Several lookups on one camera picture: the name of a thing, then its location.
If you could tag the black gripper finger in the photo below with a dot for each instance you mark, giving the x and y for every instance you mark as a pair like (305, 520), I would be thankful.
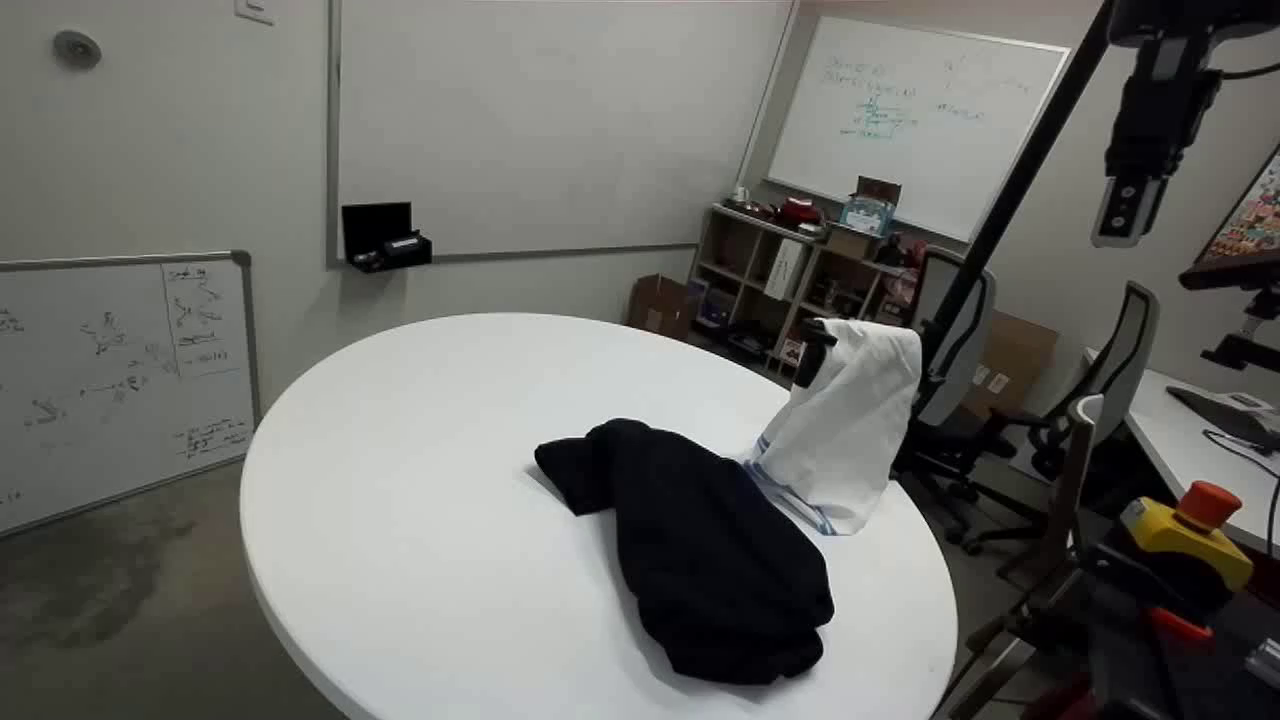
(1146, 202)
(1114, 215)

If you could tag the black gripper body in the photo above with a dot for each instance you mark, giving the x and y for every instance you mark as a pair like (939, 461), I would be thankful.
(1163, 100)

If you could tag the white and blue towel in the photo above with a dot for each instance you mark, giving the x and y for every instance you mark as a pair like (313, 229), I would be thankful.
(847, 415)

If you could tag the black stand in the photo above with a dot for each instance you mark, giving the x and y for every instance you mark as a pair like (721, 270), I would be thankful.
(816, 349)

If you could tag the computer monitor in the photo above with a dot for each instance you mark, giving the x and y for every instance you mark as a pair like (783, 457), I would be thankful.
(1245, 226)

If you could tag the black office chair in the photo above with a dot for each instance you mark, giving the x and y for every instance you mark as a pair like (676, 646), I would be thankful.
(1122, 353)

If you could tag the grey mesh office chair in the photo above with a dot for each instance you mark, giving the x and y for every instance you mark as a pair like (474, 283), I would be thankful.
(962, 344)

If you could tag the whiteboard with green writing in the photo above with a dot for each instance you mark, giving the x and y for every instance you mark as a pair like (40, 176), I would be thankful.
(934, 123)

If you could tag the black keyboard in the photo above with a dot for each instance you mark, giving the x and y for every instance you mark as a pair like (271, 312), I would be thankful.
(1227, 415)

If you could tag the blue picture box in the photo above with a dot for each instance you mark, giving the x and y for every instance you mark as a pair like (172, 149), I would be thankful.
(869, 216)

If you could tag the grey upright pole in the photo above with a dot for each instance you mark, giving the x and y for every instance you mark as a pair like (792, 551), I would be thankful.
(1082, 465)

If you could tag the white desk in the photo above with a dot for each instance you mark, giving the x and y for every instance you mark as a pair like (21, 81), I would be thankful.
(1184, 461)

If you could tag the red item on shelf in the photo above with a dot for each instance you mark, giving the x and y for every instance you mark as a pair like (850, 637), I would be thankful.
(802, 215)

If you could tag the yellow emergency stop button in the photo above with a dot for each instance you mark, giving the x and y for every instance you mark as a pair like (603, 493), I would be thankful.
(1184, 543)

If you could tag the wooden shelf unit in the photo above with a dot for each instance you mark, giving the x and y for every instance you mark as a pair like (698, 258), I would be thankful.
(744, 275)

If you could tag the black and red tripod equipment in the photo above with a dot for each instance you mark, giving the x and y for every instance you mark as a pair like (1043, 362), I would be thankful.
(1134, 640)

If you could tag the brown cardboard box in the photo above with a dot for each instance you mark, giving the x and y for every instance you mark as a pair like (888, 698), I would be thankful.
(662, 304)

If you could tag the black cloth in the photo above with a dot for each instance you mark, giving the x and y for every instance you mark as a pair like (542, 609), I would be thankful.
(707, 560)

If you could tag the black eraser holder box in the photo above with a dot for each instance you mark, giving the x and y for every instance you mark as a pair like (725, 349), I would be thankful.
(383, 233)

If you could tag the small framed whiteboard with notes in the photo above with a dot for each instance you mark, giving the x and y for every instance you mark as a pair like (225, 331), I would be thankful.
(93, 403)

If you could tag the large wall whiteboard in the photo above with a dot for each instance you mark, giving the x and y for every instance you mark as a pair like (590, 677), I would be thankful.
(533, 123)

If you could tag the round grey wall device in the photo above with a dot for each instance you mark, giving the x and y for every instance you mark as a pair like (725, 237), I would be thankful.
(78, 51)

